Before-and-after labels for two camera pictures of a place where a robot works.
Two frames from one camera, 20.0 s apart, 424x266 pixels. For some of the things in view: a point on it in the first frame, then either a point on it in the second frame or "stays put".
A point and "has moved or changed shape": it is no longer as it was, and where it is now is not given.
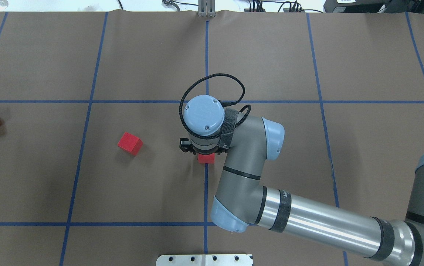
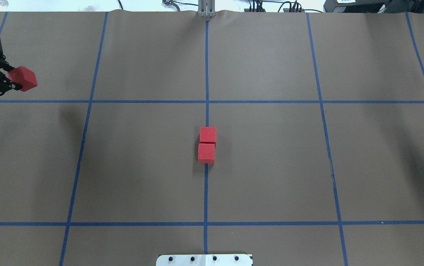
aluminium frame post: x=206 y=9 stays put
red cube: x=130 y=143 has moved or changed shape
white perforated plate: x=204 y=260 stays put
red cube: x=209 y=159 stays put
